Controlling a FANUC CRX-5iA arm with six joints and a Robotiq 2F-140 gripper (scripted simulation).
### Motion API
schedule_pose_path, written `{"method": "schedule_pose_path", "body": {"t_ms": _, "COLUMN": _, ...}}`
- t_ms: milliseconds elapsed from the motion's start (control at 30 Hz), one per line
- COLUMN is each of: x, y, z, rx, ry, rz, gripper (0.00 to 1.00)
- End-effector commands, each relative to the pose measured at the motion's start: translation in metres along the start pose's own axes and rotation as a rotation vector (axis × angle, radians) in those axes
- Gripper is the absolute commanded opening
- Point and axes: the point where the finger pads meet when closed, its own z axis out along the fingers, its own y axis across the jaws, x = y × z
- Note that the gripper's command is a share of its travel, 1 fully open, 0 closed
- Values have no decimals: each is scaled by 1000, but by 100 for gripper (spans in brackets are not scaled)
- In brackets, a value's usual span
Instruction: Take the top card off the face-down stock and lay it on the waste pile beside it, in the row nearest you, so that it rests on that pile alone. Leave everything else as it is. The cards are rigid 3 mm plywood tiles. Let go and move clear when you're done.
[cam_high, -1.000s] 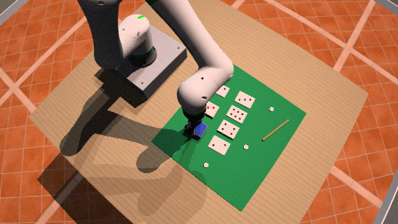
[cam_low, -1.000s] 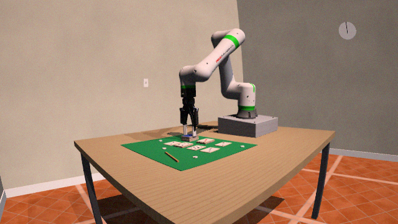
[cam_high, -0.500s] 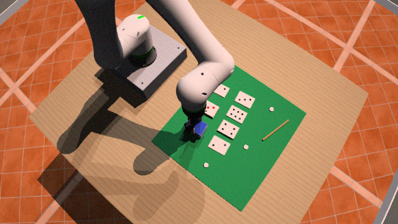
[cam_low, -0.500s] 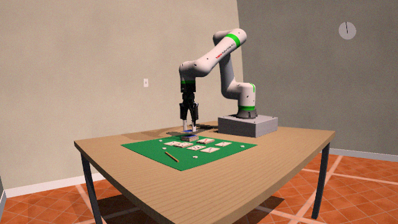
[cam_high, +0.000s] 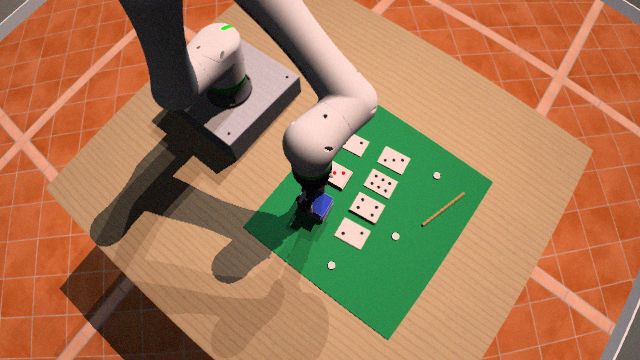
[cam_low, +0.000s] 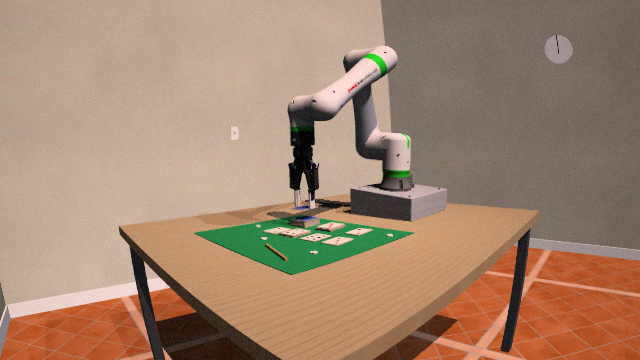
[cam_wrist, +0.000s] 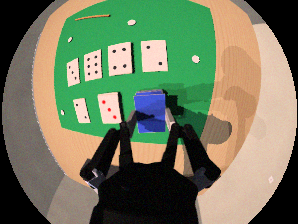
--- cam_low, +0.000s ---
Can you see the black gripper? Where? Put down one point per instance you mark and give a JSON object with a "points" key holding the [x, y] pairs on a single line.
{"points": [[303, 157]]}

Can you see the green felt mat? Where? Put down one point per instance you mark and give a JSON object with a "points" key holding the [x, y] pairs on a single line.
{"points": [[246, 240]]}

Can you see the orange thin rod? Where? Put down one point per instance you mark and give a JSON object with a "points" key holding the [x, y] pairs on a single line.
{"points": [[276, 252]]}

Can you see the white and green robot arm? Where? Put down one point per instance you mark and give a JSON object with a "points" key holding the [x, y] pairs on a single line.
{"points": [[393, 149]]}

